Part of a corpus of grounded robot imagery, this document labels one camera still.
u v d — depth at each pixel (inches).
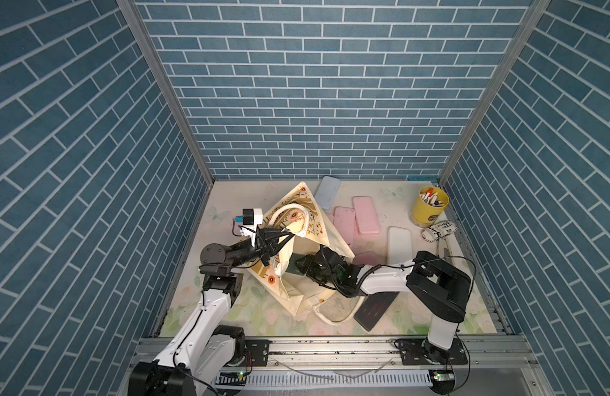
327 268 26.3
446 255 37.0
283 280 29.9
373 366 28.5
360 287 24.5
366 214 44.8
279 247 24.8
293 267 32.9
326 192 46.5
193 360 16.8
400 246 38.0
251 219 22.0
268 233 24.0
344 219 40.6
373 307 31.9
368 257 36.9
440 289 19.2
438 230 39.0
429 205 37.7
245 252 23.5
